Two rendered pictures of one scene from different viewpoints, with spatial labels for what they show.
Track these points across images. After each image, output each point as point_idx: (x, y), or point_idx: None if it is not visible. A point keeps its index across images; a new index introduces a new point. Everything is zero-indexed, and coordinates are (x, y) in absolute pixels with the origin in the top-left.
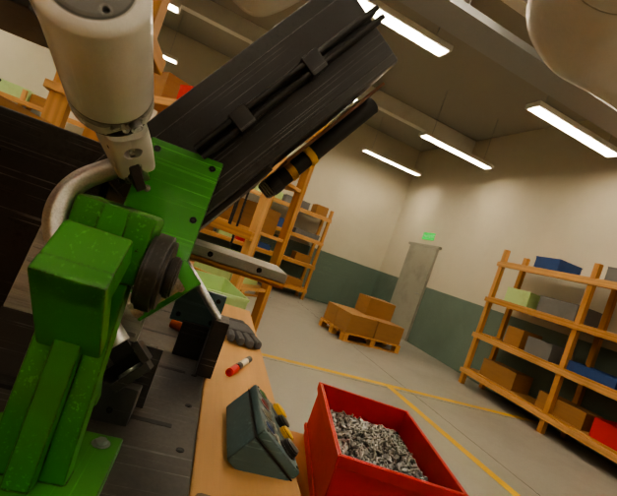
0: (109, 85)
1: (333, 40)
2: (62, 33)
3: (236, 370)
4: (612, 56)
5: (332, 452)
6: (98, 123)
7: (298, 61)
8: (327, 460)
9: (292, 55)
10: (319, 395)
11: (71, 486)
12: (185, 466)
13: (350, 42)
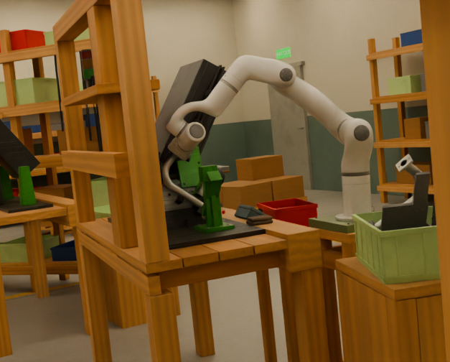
0: (198, 144)
1: (212, 84)
2: (196, 141)
3: (225, 210)
4: (288, 93)
5: (272, 211)
6: (189, 151)
7: (203, 94)
8: (272, 216)
9: (201, 93)
10: (259, 206)
11: (224, 224)
12: (238, 222)
13: (218, 81)
